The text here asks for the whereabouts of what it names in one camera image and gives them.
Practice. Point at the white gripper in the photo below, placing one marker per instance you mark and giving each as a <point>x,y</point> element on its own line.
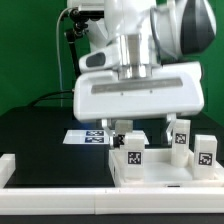
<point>170,90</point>

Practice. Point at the white square table top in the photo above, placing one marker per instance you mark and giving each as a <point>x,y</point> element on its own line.
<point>157,171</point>

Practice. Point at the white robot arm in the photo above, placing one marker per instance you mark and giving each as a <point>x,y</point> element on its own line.
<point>135,67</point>

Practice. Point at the tag marker sheet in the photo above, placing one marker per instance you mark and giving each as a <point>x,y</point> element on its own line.
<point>92,137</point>

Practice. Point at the white U-shaped fence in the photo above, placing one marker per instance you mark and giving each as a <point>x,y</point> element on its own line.
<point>97,201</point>

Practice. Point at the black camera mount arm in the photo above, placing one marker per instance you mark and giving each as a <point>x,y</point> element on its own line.
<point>74,33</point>

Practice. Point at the black camera on mount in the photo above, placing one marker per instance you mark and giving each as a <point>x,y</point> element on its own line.
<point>93,11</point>

